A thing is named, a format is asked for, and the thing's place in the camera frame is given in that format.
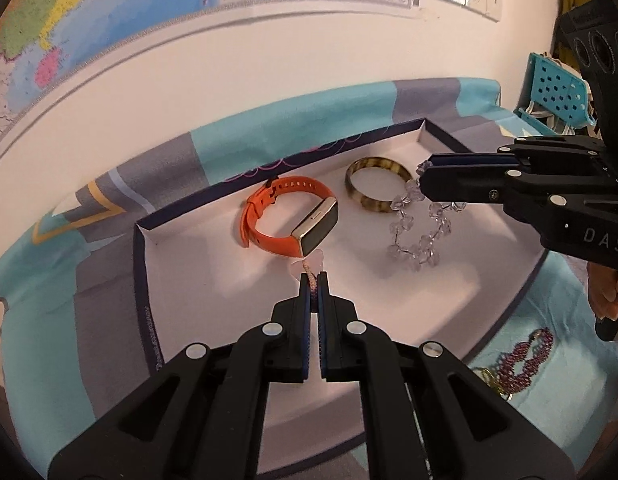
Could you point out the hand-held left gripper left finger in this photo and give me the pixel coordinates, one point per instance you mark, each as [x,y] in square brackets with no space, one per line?
[305,332]

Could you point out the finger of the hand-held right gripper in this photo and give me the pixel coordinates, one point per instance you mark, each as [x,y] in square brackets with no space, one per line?
[459,185]
[464,159]

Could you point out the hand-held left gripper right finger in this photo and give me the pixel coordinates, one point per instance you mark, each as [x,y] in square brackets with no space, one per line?
[323,335]

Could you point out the white tray with navy rim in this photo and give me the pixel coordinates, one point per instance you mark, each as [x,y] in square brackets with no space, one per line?
[204,270]

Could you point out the person's right hand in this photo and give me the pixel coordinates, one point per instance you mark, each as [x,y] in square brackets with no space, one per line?
[604,290]

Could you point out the orange smart band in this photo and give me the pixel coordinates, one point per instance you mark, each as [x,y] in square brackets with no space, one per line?
[269,240]

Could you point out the tortoiseshell bangle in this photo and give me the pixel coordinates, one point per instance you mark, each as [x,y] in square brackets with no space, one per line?
[356,195]

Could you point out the teal and grey patterned mat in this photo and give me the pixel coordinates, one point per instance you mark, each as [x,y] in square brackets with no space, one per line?
[269,125]

